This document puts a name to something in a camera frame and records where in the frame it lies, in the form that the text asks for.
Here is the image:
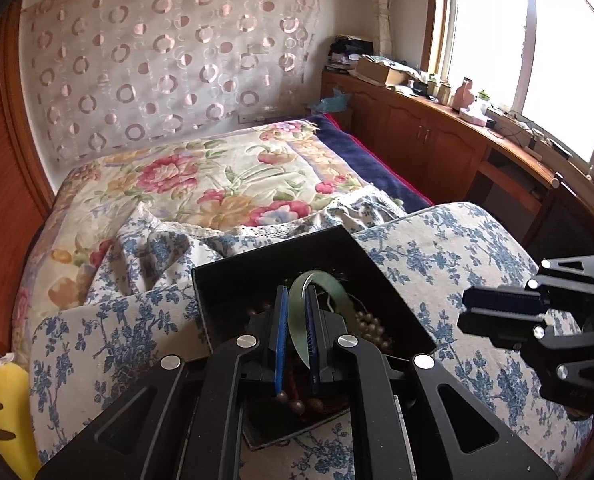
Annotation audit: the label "wooden chair post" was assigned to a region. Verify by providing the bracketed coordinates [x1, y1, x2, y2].
[523, 171, 564, 252]

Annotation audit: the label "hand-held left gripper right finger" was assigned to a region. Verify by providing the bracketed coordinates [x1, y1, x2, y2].
[305, 289, 564, 480]

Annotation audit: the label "wooden framed window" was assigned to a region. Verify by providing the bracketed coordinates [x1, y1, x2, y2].
[423, 0, 594, 192]

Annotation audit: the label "patterned window curtain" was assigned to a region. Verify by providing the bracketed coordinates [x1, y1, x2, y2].
[363, 0, 396, 59]

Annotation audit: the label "dark wooden bead bracelet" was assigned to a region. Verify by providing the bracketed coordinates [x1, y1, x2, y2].
[247, 301, 329, 414]

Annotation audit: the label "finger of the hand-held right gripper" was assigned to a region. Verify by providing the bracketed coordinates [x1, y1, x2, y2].
[461, 284, 548, 317]
[458, 311, 546, 352]

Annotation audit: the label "blue floral lace-trimmed cloth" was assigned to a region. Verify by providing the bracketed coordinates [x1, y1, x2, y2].
[81, 186, 409, 307]

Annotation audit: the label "green jade bangle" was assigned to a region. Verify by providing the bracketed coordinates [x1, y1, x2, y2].
[287, 270, 359, 369]

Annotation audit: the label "small jars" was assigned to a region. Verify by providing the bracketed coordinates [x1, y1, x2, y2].
[423, 73, 454, 104]

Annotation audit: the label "black square box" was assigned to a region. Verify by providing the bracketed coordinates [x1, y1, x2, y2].
[191, 224, 439, 450]

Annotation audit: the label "yellow plush toy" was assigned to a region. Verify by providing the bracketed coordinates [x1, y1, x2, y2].
[0, 354, 41, 480]

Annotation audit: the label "navy blue blanket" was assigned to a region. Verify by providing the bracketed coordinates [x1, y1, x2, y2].
[301, 112, 436, 212]

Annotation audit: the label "blue floral white cloth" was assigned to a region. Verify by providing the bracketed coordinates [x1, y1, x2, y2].
[28, 201, 594, 480]

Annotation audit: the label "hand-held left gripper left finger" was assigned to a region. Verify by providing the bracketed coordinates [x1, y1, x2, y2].
[34, 285, 290, 480]

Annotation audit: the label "teal plastic bag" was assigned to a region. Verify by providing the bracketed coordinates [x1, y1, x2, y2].
[306, 86, 351, 112]

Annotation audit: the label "circle patterned wall cloth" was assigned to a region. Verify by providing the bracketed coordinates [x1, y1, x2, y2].
[21, 0, 324, 162]

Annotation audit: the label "long wooden cabinet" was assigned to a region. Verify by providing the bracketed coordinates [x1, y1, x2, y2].
[320, 69, 594, 262]

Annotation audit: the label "cardboard box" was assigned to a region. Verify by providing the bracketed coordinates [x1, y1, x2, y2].
[353, 54, 411, 87]

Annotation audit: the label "pink floral quilt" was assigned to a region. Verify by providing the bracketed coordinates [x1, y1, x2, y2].
[14, 114, 409, 363]

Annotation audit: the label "pink figurine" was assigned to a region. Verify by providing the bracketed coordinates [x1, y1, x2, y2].
[451, 76, 478, 112]

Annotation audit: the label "pile of dark clothes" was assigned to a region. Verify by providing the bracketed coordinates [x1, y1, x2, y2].
[326, 34, 376, 74]

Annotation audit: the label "light brown bead bracelet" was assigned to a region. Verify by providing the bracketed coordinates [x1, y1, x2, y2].
[353, 309, 396, 354]

